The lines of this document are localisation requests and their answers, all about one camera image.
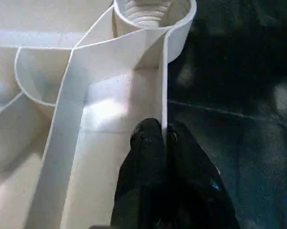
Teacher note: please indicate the white plastic table top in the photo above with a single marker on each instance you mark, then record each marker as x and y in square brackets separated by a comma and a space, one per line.
[38, 71]

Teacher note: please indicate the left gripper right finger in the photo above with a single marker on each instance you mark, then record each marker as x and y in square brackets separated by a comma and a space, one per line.
[196, 191]

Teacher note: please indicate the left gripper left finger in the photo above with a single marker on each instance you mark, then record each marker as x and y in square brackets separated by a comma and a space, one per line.
[143, 181]

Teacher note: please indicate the black work mat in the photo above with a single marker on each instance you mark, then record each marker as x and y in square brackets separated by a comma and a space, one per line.
[239, 95]

